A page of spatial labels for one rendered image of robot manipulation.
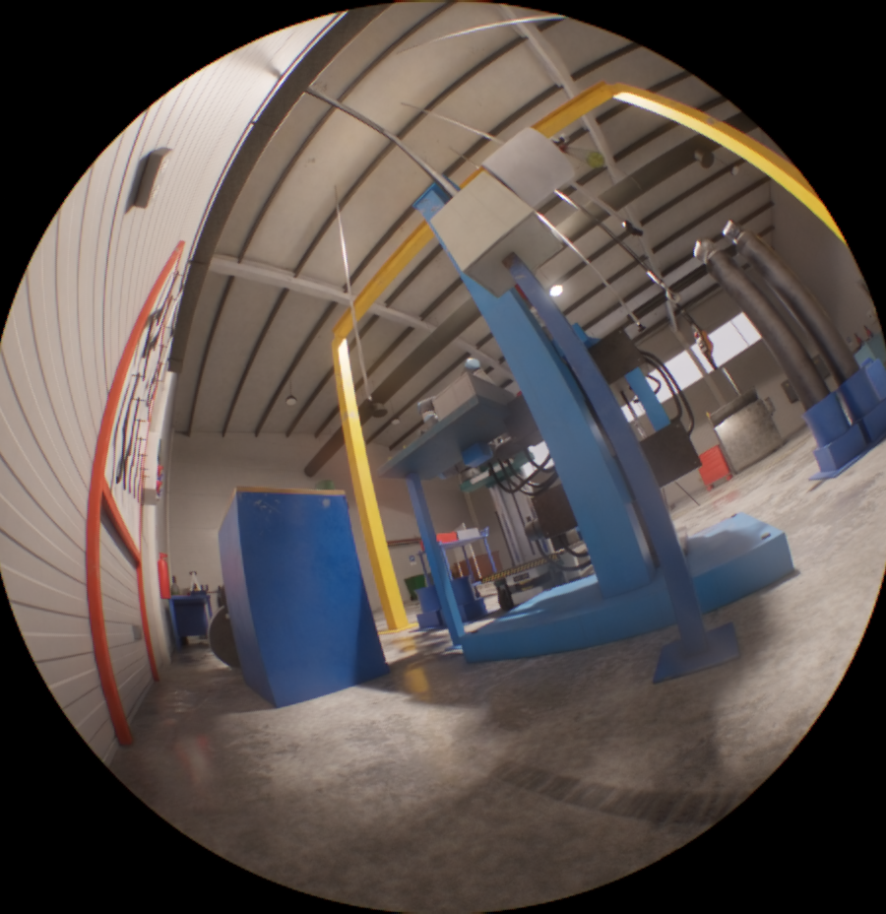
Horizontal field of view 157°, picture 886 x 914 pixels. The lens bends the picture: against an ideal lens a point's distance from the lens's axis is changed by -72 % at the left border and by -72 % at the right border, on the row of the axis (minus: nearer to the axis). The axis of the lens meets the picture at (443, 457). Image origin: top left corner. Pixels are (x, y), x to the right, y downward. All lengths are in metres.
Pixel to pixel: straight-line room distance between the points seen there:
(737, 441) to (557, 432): 8.37
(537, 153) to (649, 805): 1.53
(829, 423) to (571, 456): 1.59
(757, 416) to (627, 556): 8.57
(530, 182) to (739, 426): 8.67
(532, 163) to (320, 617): 1.92
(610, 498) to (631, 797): 0.89
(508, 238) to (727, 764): 1.22
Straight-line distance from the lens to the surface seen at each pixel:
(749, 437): 9.41
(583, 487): 1.15
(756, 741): 0.53
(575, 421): 1.18
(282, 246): 7.59
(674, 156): 8.34
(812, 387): 2.18
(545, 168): 1.29
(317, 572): 1.50
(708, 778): 0.50
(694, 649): 0.79
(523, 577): 2.36
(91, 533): 1.24
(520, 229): 1.05
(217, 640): 2.75
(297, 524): 1.52
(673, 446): 1.33
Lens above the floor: 0.36
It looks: 21 degrees up
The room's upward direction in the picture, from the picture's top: 17 degrees counter-clockwise
